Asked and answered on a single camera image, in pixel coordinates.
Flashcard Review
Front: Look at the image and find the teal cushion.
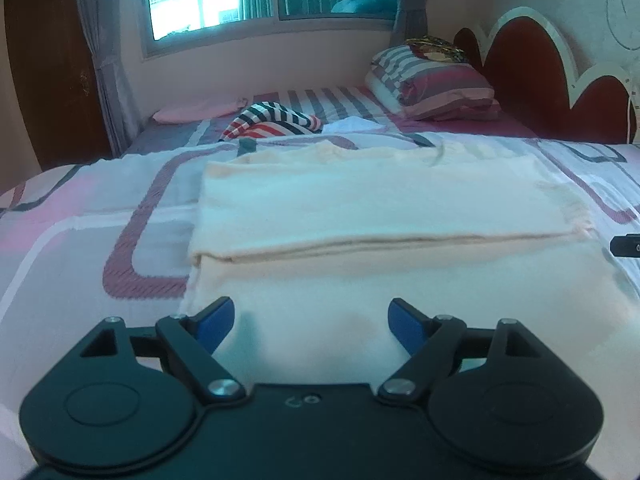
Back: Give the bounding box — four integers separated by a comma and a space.
330, 0, 399, 19

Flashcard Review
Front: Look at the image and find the window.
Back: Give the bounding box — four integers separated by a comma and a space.
140, 0, 402, 59

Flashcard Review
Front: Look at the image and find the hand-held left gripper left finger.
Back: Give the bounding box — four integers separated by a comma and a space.
77, 296, 246, 406

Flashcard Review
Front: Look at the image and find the small patterned cushion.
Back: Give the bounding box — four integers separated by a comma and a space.
405, 35, 469, 64

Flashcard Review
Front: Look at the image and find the maroon white scalloped headboard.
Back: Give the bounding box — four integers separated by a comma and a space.
452, 7, 640, 146

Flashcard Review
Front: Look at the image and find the grey striped bed sheet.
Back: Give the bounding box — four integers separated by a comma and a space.
122, 85, 541, 157

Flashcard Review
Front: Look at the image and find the white cloth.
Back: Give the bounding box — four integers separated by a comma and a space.
322, 116, 389, 135

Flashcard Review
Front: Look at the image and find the white wall charger cable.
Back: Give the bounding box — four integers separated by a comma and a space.
605, 0, 639, 52

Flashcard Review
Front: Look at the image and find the cream towel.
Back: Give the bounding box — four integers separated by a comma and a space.
180, 140, 640, 401

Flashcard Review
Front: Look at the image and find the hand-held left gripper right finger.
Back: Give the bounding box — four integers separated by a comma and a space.
377, 297, 546, 403

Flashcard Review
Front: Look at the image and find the brown wooden wardrobe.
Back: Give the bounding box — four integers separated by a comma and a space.
2, 0, 114, 172

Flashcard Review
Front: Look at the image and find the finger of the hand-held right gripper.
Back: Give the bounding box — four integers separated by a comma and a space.
610, 233, 640, 257

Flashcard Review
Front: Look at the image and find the red black striped garment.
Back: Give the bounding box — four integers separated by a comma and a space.
220, 102, 324, 142

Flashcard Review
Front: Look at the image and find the pink pillow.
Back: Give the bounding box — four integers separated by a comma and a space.
152, 97, 249, 124

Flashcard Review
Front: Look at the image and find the grey curtain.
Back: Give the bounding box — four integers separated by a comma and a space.
72, 0, 144, 158
390, 0, 432, 54

